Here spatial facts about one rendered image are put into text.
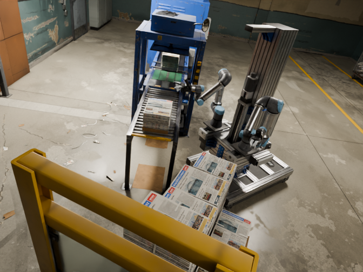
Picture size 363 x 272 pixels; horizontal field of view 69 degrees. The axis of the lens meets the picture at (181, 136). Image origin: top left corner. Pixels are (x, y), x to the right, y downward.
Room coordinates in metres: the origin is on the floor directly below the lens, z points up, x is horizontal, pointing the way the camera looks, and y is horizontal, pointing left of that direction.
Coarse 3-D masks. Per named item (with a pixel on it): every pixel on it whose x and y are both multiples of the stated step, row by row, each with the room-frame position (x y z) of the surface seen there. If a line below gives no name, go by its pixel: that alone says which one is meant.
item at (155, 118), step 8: (144, 112) 2.41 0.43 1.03; (152, 112) 2.43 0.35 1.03; (160, 112) 2.46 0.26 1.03; (168, 112) 2.49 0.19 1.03; (144, 120) 2.39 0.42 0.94; (152, 120) 2.39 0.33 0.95; (160, 120) 2.40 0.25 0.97; (168, 120) 2.41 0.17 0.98; (152, 128) 2.40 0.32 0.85; (160, 128) 2.40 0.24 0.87; (168, 128) 2.40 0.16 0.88
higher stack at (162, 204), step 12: (144, 204) 0.97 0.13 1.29; (156, 204) 0.99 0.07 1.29; (168, 204) 1.01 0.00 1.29; (180, 216) 0.94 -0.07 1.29; (192, 216) 0.95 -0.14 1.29; (204, 216) 0.97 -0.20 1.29; (204, 228) 0.89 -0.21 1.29; (132, 240) 0.80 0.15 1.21; (144, 240) 0.78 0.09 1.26; (156, 252) 0.76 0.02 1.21; (168, 252) 0.73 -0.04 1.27; (180, 264) 0.71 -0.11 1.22; (192, 264) 0.83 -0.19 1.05
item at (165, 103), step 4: (148, 100) 2.68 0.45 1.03; (152, 100) 2.70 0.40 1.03; (156, 100) 2.72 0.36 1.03; (160, 100) 2.74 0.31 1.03; (164, 100) 2.75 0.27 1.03; (168, 100) 2.77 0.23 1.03; (152, 104) 2.61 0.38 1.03; (156, 104) 2.63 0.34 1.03; (160, 104) 2.65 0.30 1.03; (164, 104) 2.66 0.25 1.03; (168, 104) 2.68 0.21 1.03
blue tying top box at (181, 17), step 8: (152, 16) 3.73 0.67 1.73; (160, 16) 3.74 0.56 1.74; (168, 16) 3.80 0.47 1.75; (176, 16) 3.91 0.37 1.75; (184, 16) 4.02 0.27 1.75; (192, 16) 4.14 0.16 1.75; (152, 24) 3.73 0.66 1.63; (160, 24) 3.74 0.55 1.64; (168, 24) 3.74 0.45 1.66; (176, 24) 3.75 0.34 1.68; (184, 24) 3.75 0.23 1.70; (192, 24) 3.76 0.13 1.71; (168, 32) 3.75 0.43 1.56; (176, 32) 3.75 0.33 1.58; (184, 32) 3.75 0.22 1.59; (192, 32) 3.76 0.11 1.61
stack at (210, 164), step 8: (200, 160) 2.03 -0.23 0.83; (208, 160) 2.05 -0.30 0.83; (216, 160) 2.08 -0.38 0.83; (224, 160) 2.10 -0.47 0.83; (200, 168) 1.91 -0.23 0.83; (208, 168) 1.93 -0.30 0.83; (216, 168) 1.95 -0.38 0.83; (224, 168) 1.97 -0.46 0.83; (232, 168) 1.99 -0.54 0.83; (224, 176) 1.85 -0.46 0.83; (232, 176) 1.94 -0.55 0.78; (224, 200) 1.92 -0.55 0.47; (216, 216) 1.43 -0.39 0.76
